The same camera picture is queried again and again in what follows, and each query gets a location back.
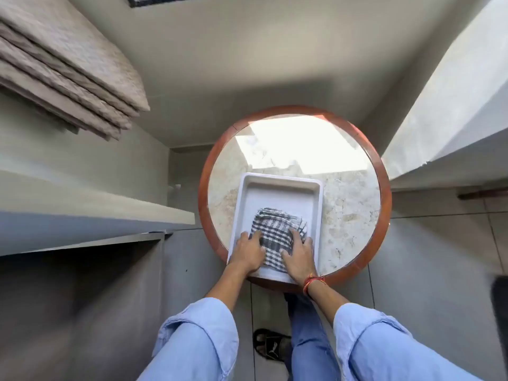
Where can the person's right hand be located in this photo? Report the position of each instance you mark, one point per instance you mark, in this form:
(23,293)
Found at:
(302,261)

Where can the person's left hand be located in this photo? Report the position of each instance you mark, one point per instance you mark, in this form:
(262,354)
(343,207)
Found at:
(246,255)

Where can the person's left thumb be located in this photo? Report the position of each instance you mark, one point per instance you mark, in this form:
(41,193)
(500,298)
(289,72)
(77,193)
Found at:
(262,253)

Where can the person's right thumb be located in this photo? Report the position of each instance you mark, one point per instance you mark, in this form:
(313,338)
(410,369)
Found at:
(285,255)

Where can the black white checkered cloth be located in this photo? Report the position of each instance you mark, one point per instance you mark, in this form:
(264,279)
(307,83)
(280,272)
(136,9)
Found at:
(276,230)

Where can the person's left forearm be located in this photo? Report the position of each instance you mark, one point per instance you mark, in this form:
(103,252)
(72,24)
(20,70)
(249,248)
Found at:
(198,337)

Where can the person's right forearm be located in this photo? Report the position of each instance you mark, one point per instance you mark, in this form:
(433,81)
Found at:
(377,345)

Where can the red thread wristband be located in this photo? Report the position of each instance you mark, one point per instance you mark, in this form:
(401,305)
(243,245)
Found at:
(310,282)

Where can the white rectangular plastic tray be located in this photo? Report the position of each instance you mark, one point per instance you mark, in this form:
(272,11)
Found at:
(277,192)

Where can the round marble wooden-rim table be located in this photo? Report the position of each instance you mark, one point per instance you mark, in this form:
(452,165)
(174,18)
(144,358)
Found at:
(349,210)

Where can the black sandal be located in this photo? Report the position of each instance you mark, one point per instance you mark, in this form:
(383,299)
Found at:
(270,345)

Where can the person's blue jeans leg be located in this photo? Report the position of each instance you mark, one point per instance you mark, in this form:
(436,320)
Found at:
(311,345)

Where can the grey ledge shelf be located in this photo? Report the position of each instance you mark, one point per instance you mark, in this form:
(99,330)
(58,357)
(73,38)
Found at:
(79,218)

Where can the black floor mat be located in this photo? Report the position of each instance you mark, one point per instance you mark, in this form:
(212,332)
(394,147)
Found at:
(501,313)

